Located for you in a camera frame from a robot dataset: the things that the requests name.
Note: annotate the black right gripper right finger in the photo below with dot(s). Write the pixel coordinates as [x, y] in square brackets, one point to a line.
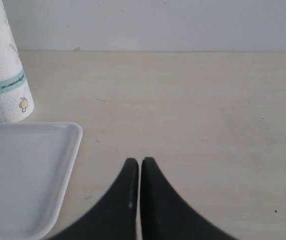
[164, 213]

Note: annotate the white printed paper towel roll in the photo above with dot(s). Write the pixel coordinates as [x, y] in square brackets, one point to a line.
[16, 101]

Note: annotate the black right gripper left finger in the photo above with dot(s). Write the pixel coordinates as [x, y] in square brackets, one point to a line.
[113, 217]

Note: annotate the white rectangular plastic tray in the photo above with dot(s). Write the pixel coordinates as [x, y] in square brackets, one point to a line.
[36, 162]

